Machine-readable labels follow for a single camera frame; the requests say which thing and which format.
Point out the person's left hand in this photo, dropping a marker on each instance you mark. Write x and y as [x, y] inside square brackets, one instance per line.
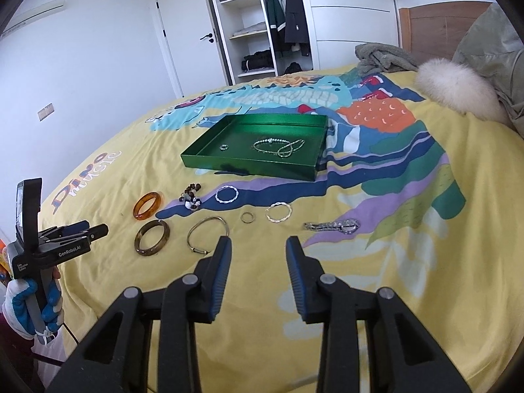
[18, 301]

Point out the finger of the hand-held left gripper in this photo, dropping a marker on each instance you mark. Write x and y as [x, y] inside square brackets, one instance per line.
[75, 226]
[96, 232]

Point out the white door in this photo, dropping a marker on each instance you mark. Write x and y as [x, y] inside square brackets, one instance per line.
[184, 49]

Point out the white wardrobe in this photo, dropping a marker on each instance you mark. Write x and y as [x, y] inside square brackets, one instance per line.
[352, 20]

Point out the colourful cardboard box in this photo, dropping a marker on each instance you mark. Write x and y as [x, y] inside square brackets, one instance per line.
[3, 262]

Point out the green metal tray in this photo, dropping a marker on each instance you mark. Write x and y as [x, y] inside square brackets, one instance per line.
[229, 159]

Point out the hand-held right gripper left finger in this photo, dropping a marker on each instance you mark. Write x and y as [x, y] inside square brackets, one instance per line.
[221, 272]

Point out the dark green hanging jacket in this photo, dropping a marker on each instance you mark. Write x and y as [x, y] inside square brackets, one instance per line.
[275, 28]

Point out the black bag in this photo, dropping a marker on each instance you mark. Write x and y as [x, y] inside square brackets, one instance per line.
[257, 62]

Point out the yellow printed bedspread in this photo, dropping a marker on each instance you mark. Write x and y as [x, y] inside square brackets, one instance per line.
[409, 294]

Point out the white air conditioner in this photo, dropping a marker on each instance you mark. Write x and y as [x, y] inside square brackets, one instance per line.
[37, 14]

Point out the grey-green pillow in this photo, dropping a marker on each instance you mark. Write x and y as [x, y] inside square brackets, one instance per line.
[491, 45]

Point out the black hanging coat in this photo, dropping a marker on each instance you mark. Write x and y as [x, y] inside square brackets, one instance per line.
[297, 16]

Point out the grey crumpled blanket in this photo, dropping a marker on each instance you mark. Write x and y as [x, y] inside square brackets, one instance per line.
[385, 59]

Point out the black crumpled garment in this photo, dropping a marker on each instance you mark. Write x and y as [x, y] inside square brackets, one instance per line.
[293, 68]

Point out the wooden headboard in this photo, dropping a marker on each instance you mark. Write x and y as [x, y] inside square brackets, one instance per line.
[434, 28]

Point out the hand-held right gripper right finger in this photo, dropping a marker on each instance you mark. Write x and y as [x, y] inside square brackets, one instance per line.
[295, 272]

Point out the metal cuff bangle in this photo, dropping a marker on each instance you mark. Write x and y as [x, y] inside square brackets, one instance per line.
[190, 234]

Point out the brown marbled bangle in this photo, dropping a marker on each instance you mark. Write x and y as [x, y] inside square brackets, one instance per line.
[141, 249]

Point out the wall switch plate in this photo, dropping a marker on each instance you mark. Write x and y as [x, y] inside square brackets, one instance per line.
[46, 111]

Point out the white fluffy pillow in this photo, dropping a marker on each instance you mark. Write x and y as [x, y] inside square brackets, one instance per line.
[454, 86]

